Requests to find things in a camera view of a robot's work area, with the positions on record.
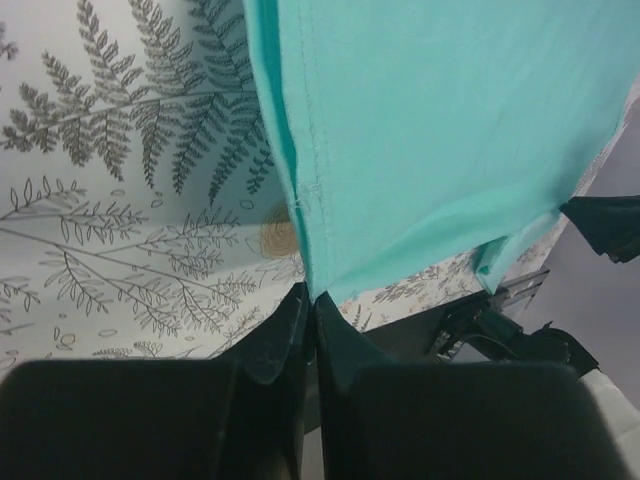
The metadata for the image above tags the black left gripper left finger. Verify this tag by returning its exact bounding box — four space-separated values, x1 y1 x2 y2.
1 283 310 479

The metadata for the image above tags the teal t shirt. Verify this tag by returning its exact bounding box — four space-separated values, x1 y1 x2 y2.
244 1 639 302

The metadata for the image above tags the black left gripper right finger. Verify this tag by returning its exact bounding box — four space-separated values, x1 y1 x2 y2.
315 295 630 479

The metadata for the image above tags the aluminium frame rail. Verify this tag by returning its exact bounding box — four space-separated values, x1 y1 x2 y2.
497 268 550 311

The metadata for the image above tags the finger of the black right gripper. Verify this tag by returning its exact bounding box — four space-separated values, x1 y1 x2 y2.
560 195 639 263

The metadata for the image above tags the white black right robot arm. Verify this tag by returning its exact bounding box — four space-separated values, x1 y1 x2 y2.
427 195 639 376

